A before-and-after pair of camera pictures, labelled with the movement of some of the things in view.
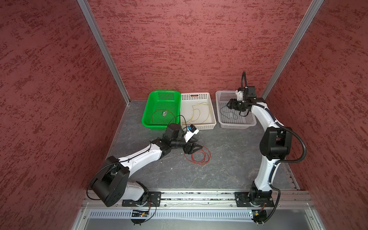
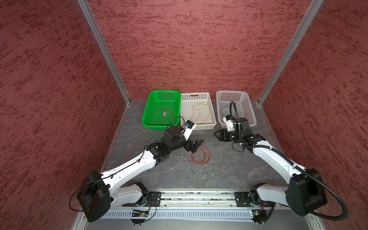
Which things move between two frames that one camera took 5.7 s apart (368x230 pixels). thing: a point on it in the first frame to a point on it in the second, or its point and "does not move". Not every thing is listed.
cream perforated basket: (197, 109) does not move
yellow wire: (209, 111) does not move
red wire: (201, 157) does not move
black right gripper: (233, 105) to (223, 133)
